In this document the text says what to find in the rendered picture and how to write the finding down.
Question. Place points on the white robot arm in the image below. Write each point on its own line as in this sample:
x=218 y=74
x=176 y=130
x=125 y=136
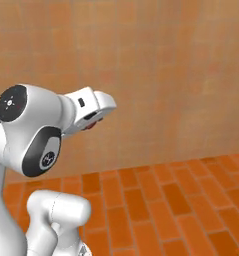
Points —
x=31 y=126

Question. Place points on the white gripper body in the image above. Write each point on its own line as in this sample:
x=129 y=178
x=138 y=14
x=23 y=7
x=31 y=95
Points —
x=104 y=102

